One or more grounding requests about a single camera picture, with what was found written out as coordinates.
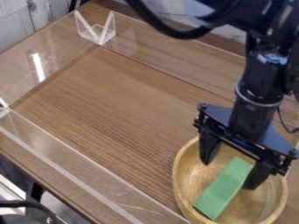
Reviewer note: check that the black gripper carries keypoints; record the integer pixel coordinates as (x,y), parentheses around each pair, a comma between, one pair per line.
(244,128)

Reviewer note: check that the green rectangular block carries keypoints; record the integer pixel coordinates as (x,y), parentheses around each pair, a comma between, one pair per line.
(223,189)

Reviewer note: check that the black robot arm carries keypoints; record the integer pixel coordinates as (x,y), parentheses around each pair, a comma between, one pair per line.
(269,21)

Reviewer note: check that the brown wooden bowl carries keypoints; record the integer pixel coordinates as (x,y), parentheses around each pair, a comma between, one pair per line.
(253,206)

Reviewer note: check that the clear acrylic front wall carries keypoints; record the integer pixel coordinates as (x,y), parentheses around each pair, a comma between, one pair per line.
(100,195)

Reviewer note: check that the clear acrylic corner bracket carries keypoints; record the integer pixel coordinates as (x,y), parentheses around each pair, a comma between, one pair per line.
(98,34)

